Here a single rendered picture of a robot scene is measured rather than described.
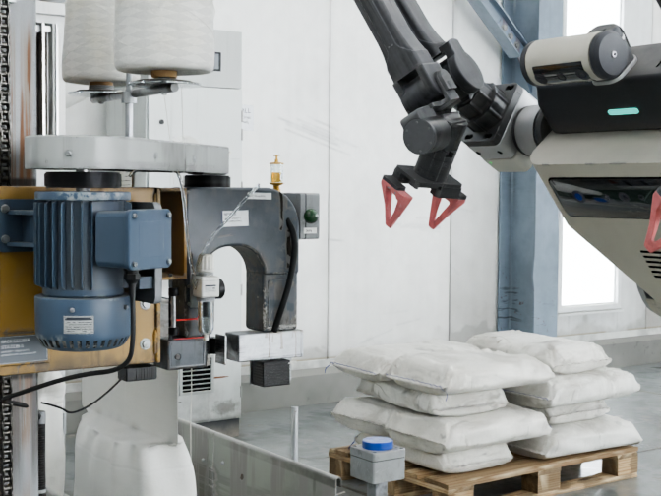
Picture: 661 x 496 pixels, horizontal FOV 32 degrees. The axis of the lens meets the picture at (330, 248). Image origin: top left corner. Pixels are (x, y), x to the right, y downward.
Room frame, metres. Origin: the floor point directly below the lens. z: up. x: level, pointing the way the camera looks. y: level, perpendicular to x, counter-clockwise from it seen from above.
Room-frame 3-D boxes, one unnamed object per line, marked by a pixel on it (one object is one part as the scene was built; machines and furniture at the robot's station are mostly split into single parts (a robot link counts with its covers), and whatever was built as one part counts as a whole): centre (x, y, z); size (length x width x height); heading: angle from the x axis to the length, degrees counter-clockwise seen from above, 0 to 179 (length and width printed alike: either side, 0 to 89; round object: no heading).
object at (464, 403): (5.05, -0.45, 0.44); 0.66 x 0.42 x 0.14; 29
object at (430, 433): (4.91, -0.60, 0.32); 0.66 x 0.43 x 0.15; 126
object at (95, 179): (1.81, 0.39, 1.35); 0.12 x 0.12 x 0.04
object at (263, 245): (2.25, 0.24, 1.21); 0.30 x 0.25 x 0.30; 35
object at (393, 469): (2.18, -0.09, 0.81); 0.08 x 0.08 x 0.06; 35
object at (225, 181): (2.17, 0.24, 1.35); 0.09 x 0.09 x 0.03
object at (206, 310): (2.03, 0.22, 1.11); 0.03 x 0.03 x 0.06
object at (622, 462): (5.25, -0.72, 0.07); 1.20 x 0.82 x 0.14; 127
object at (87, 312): (1.81, 0.39, 1.21); 0.15 x 0.15 x 0.25
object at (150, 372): (2.03, 0.34, 1.01); 0.06 x 0.04 x 0.02; 125
